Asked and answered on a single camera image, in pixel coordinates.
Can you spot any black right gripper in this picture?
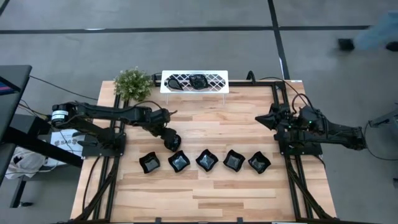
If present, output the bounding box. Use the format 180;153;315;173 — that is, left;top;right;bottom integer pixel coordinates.
255;105;296;139

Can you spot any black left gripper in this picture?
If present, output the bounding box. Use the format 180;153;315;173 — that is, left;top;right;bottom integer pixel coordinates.
151;108;182;149

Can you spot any black leaf-shaped mini plate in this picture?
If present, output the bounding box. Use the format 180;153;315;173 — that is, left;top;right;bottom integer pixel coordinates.
164;133;182;153
188;73;210;91

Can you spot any black wavy square mini plate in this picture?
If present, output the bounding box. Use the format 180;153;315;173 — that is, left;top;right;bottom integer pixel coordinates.
223;149;246;173
248;151;272;175
167;150;191;174
195;148;220;172
138;151;162;174

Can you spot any black teardrop mini plate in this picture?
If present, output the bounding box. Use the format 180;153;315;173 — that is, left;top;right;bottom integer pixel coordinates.
167;77;184;91

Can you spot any green potted plant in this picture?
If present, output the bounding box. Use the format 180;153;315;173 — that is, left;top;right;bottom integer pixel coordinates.
113;65;155;103

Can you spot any grey metal stand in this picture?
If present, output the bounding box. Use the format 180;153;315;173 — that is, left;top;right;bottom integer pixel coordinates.
368;104;398;129

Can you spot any person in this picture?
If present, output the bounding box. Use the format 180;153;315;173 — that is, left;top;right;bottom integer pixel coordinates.
337;11;398;53

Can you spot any white plastic bag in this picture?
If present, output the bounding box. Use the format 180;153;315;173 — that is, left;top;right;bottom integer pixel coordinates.
4;146;60;180

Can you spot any black desk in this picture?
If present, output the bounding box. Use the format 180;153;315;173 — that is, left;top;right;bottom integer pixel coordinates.
0;64;84;208

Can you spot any monitor with coloured screen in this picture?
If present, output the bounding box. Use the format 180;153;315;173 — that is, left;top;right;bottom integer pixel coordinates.
0;76;21;96

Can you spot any black right camera cable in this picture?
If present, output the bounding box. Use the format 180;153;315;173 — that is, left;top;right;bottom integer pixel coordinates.
290;92;313;114

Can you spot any black camera cable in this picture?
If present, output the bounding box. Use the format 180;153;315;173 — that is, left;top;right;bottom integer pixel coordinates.
132;100;178;114
290;92;313;114

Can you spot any black left camera cable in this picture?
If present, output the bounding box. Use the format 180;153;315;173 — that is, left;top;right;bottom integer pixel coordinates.
132;100;178;114

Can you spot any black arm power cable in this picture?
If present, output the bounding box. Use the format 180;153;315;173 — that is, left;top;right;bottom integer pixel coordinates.
256;77;299;94

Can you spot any black aluminium extrusion frame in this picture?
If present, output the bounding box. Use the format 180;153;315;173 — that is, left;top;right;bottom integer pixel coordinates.
70;79;338;224

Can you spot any white wire rack shelf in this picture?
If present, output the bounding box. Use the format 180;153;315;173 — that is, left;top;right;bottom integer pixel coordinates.
160;70;230;106

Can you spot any curved black floor cable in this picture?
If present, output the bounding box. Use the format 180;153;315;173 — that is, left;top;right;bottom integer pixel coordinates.
364;136;398;162

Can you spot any thin black floor cable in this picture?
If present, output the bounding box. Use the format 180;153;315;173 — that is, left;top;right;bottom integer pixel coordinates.
29;75;100;101

